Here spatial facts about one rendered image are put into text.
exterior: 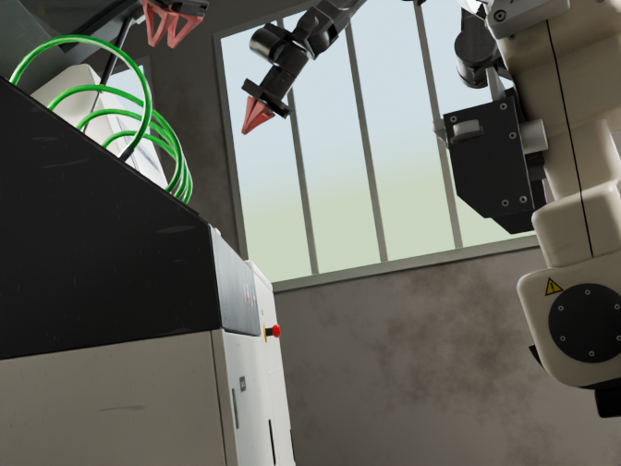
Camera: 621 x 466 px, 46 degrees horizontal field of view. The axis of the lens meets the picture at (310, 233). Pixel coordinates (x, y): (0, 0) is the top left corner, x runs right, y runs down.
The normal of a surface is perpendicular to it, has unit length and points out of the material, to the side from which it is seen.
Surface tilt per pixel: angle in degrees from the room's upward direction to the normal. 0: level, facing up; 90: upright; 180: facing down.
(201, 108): 90
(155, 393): 90
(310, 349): 90
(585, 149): 90
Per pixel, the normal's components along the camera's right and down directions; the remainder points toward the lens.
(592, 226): -0.40, -0.09
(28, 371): -0.02, -0.15
